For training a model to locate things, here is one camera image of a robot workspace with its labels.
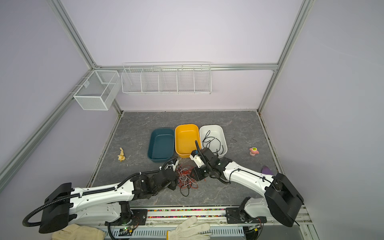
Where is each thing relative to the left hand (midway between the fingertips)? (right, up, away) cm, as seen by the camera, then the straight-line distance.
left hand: (177, 176), depth 79 cm
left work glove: (-46, -23, -9) cm, 52 cm away
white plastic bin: (+21, +19, +23) cm, 37 cm away
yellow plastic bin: (+2, +20, +25) cm, 32 cm away
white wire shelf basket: (-10, +59, +22) cm, 64 cm away
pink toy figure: (+46, +11, +15) cm, 50 cm away
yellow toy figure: (-38, +7, +15) cm, 41 cm away
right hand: (+8, 0, +2) cm, 9 cm away
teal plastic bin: (-13, +14, +19) cm, 27 cm away
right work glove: (+6, -23, -8) cm, 25 cm away
